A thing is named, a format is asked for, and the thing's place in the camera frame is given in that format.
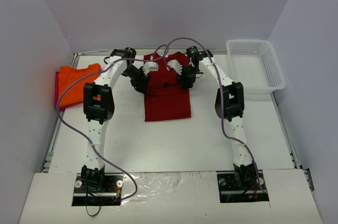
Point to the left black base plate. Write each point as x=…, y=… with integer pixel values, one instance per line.
x=90, y=194

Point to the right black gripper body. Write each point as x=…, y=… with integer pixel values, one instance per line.
x=185, y=80

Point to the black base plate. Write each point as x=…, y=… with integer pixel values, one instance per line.
x=90, y=194
x=230, y=192

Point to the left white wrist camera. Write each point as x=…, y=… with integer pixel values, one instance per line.
x=150, y=67

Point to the folded orange t-shirt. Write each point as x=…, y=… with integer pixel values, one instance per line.
x=75, y=95

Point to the white plastic basket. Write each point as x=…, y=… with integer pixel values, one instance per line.
x=254, y=63

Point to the dark red t-shirt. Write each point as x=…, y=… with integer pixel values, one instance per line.
x=165, y=99

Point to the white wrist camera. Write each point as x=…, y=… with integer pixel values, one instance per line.
x=150, y=67
x=174, y=65

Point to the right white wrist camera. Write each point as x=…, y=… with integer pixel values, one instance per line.
x=174, y=65

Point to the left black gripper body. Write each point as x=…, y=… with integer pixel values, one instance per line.
x=142, y=83

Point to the aluminium table frame rail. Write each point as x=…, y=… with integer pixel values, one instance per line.
x=82, y=59

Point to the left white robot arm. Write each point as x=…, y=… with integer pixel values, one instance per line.
x=99, y=107

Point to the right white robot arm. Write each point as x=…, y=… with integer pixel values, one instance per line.
x=229, y=107

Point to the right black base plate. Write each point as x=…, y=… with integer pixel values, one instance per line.
x=230, y=192

